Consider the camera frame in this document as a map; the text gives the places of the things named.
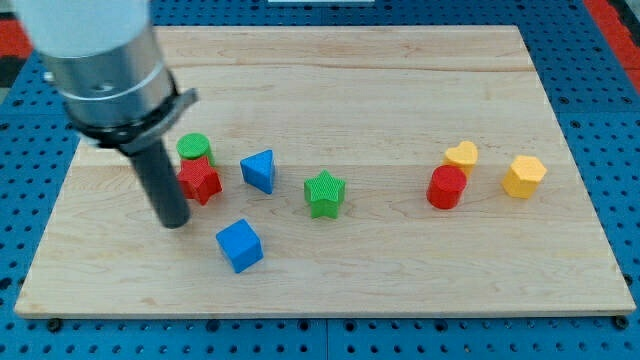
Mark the red star block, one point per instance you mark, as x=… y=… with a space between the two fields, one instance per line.
x=199 y=180

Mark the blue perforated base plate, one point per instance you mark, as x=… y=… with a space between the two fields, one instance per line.
x=587 y=53

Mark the green star block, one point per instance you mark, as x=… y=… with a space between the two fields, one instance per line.
x=325 y=194

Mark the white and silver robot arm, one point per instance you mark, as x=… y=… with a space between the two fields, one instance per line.
x=105 y=61

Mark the light wooden board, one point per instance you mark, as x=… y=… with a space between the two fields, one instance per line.
x=376 y=107

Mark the blue triangle block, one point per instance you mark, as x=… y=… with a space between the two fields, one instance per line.
x=258 y=170

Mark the blue cube block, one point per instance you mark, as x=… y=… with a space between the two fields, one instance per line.
x=240 y=245

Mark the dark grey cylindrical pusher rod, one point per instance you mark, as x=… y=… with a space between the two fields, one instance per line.
x=159 y=181

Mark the red cylinder block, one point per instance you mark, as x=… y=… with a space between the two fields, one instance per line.
x=446 y=187

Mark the yellow heart block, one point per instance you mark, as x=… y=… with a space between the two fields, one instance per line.
x=463 y=156

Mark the green cylinder block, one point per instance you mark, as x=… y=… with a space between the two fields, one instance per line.
x=193 y=146

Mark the yellow hexagon block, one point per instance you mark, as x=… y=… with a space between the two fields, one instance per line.
x=523 y=177

